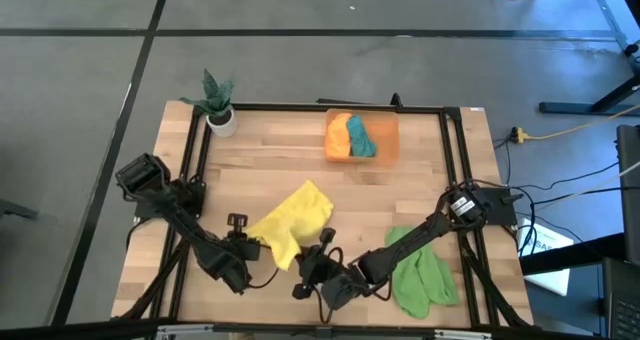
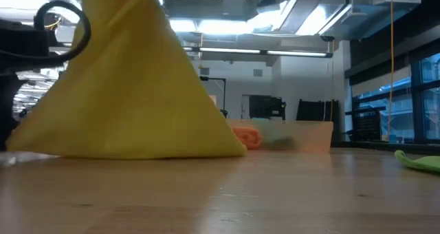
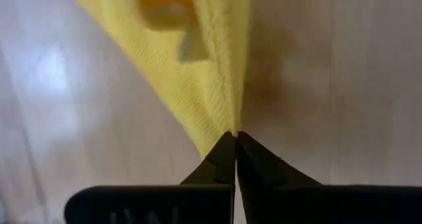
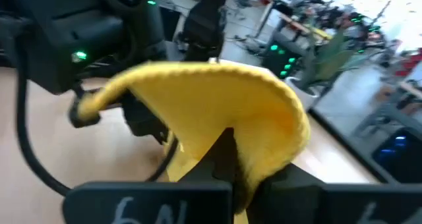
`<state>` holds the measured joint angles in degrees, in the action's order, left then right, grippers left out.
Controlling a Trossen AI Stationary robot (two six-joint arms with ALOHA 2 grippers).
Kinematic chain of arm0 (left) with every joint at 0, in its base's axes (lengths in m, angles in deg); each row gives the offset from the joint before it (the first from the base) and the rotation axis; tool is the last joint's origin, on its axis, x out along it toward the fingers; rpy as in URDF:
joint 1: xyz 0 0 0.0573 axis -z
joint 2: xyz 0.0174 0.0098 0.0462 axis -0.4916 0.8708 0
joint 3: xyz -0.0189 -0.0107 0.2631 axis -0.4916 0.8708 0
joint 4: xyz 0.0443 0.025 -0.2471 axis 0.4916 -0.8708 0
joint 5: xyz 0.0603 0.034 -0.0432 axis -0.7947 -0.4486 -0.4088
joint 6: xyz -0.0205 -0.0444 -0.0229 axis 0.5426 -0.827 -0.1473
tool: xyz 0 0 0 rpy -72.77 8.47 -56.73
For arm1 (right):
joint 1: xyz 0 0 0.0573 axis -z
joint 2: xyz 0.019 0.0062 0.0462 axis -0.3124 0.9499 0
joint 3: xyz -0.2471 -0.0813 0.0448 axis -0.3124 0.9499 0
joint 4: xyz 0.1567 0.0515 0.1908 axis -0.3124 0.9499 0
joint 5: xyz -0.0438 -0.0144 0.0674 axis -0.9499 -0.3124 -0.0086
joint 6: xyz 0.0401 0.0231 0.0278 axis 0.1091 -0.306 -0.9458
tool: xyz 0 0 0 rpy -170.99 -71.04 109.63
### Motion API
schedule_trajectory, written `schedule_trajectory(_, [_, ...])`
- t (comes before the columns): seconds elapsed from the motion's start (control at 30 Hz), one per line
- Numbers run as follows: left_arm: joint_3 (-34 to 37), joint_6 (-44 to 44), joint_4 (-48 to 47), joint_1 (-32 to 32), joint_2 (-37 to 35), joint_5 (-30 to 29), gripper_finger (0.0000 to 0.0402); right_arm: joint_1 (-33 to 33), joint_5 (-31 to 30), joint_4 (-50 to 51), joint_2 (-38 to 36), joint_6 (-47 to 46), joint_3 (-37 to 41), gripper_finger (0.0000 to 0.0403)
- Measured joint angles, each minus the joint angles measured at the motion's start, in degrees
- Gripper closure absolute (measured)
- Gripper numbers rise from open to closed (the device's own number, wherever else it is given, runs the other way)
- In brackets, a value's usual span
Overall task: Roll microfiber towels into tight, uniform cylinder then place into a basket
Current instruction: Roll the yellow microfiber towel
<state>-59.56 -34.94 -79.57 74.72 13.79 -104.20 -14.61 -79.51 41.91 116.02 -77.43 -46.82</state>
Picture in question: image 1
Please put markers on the orange microfiber towel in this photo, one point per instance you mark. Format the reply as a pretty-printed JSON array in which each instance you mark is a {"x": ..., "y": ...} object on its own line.
[{"x": 339, "y": 137}]

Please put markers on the white plant pot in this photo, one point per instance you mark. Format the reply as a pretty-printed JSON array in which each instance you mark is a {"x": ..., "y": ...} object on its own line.
[{"x": 222, "y": 126}]

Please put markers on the black aluminium table frame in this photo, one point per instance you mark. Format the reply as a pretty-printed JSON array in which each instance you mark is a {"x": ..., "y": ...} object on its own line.
[{"x": 280, "y": 107}]

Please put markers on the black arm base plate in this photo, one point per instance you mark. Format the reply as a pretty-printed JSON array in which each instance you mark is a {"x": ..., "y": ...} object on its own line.
[
  {"x": 502, "y": 205},
  {"x": 147, "y": 212}
]

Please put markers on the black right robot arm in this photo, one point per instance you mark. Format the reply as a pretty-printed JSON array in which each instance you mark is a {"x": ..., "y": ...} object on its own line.
[{"x": 415, "y": 242}]

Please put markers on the green microfiber towel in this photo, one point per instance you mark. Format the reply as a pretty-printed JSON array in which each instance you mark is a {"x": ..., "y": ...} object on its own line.
[{"x": 425, "y": 280}]

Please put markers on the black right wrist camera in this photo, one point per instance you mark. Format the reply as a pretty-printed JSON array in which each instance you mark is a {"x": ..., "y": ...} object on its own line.
[{"x": 315, "y": 267}]

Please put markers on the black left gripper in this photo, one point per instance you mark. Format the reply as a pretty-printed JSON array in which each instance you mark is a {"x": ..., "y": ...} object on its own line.
[{"x": 235, "y": 275}]

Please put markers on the teal microfiber towel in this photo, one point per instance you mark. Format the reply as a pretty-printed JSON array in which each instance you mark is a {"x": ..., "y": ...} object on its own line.
[{"x": 361, "y": 137}]

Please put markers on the black beam with silver brackets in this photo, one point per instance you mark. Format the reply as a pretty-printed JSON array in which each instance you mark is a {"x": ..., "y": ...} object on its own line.
[{"x": 320, "y": 331}]

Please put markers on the dark floor object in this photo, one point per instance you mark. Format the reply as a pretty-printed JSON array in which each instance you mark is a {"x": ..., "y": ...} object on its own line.
[{"x": 15, "y": 210}]

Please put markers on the black desk edge bar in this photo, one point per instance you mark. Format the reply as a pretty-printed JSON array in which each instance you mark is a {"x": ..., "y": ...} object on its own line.
[{"x": 575, "y": 255}]

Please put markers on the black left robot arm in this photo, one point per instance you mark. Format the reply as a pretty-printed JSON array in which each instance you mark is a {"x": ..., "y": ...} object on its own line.
[{"x": 190, "y": 230}]

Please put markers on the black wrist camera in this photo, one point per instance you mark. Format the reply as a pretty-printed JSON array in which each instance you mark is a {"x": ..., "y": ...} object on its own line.
[
  {"x": 315, "y": 267},
  {"x": 247, "y": 250}
]

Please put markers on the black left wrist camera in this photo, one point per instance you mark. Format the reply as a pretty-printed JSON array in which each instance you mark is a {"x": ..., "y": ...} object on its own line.
[{"x": 247, "y": 250}]

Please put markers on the black keyboard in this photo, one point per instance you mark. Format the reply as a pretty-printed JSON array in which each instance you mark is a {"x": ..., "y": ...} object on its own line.
[{"x": 622, "y": 305}]

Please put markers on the orange plastic basket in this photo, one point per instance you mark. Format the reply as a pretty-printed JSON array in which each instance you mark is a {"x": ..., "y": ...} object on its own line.
[{"x": 387, "y": 137}]

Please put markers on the black desk leg frame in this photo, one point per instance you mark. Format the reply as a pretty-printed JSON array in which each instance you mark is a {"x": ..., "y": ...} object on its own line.
[{"x": 609, "y": 10}]

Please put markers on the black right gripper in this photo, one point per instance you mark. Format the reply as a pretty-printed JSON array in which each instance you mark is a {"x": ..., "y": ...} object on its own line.
[{"x": 345, "y": 287}]

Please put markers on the green artificial plant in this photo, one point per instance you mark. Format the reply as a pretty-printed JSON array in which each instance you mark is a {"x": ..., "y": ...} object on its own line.
[{"x": 215, "y": 97}]

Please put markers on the white printed box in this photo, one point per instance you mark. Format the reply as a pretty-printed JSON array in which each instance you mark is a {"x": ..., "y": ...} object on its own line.
[{"x": 550, "y": 282}]

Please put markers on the yellow microfiber towel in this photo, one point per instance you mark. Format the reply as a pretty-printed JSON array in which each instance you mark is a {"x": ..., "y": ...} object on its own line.
[{"x": 295, "y": 220}]

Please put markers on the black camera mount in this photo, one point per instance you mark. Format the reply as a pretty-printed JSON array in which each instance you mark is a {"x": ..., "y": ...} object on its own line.
[{"x": 396, "y": 100}]

